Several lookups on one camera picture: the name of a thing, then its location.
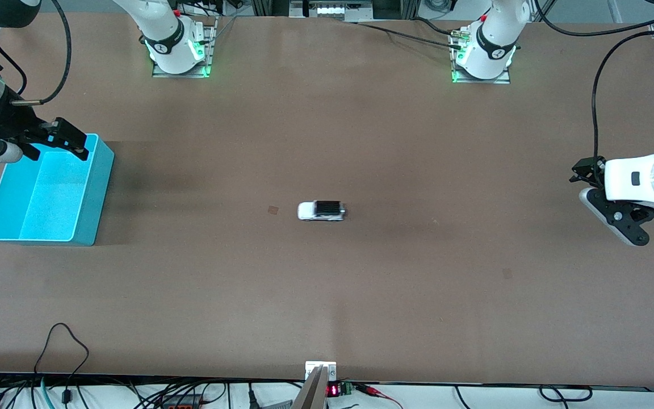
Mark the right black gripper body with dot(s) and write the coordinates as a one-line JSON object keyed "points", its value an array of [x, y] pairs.
{"points": [[8, 122]]}

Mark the white jeep toy black roof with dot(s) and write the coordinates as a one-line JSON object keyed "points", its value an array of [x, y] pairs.
{"points": [[306, 211]]}

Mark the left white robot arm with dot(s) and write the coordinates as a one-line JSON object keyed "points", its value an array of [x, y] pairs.
{"points": [[622, 182]]}

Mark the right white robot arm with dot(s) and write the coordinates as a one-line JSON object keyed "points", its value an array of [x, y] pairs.
{"points": [[162, 34]]}

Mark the turquoise plastic bin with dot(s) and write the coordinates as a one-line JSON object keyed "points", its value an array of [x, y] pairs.
{"points": [[49, 199]]}

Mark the brown tape patch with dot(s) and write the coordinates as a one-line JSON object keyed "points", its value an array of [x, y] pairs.
{"points": [[273, 210]]}

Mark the black power strip red switches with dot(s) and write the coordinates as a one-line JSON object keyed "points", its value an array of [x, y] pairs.
{"points": [[182, 404]]}

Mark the white lit device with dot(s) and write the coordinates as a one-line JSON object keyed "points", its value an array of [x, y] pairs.
{"points": [[330, 10]]}

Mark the red clip lead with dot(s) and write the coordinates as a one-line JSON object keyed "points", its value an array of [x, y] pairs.
{"points": [[373, 391]]}

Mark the black plug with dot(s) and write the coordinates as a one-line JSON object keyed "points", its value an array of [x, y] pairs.
{"points": [[251, 397]]}

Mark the red digit display module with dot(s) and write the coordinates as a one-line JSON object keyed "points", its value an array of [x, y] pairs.
{"points": [[333, 390]]}

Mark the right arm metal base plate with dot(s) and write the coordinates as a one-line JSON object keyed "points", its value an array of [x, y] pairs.
{"points": [[182, 74]]}

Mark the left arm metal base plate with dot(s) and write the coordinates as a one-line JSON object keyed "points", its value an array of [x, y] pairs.
{"points": [[480, 80]]}

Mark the aluminium frame structure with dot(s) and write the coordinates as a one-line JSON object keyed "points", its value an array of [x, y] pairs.
{"points": [[256, 7]]}

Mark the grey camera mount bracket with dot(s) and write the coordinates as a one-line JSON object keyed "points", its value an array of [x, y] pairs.
{"points": [[313, 392]]}

